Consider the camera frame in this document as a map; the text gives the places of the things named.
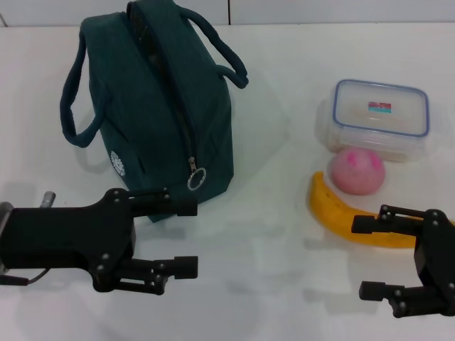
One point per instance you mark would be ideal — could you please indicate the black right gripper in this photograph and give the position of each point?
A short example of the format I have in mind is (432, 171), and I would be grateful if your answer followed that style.
(439, 255)

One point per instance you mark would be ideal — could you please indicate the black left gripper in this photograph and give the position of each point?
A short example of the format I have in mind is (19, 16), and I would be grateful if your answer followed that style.
(64, 238)

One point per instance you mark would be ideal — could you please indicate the yellow banana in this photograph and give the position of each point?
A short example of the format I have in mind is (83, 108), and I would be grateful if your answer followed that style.
(330, 213)

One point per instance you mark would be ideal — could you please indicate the pink ball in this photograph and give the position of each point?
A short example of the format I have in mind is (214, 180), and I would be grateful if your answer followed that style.
(357, 174)

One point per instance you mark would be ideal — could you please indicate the dark teal insulated lunch bag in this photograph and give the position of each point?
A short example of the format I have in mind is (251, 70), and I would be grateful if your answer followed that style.
(113, 117)

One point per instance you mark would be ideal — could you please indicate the clear container with blue-rimmed lid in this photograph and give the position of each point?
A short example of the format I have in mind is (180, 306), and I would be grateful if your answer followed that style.
(377, 120)

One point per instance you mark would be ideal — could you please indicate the white and silver left arm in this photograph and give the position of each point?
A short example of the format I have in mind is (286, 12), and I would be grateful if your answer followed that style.
(4, 227)

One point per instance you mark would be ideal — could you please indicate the left wrist silver connector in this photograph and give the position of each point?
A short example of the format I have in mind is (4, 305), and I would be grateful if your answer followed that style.
(48, 199)

